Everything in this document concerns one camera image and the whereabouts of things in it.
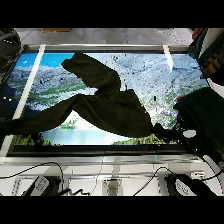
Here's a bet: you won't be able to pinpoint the dark green pants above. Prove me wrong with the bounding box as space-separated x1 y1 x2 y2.
2 52 155 140

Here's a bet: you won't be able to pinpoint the heap of clothes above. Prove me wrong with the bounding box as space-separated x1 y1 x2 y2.
187 27 224 86

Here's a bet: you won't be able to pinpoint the silver frame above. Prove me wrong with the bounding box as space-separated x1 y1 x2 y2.
0 43 224 197

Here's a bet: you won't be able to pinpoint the black cable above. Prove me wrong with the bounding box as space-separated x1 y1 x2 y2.
132 166 180 197
0 161 66 195

